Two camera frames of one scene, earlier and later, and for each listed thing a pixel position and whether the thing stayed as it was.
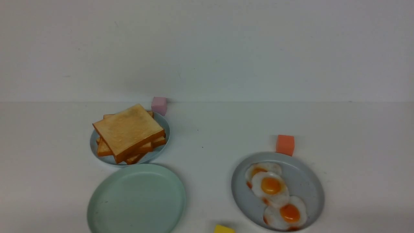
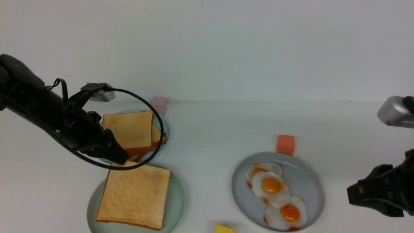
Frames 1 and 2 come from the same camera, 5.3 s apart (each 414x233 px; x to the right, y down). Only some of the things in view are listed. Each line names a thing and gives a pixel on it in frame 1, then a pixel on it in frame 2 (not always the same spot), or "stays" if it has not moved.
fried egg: (271, 186) stays
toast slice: (126, 132) -> (136, 197)
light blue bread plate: (109, 160) stays
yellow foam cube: (220, 228) stays
